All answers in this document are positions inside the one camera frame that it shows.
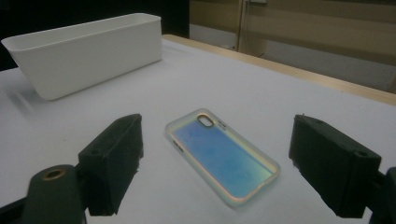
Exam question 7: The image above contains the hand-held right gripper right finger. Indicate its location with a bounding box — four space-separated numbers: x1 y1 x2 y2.
288 114 383 218

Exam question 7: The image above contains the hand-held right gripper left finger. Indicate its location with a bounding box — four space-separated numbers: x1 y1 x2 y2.
77 113 145 217

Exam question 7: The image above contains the iridescent phone case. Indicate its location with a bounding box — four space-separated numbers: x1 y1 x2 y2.
164 107 282 209

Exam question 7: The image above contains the white plastic bin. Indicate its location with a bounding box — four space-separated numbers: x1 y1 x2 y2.
1 12 163 101

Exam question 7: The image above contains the metal stand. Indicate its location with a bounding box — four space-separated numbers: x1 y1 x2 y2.
235 0 269 58

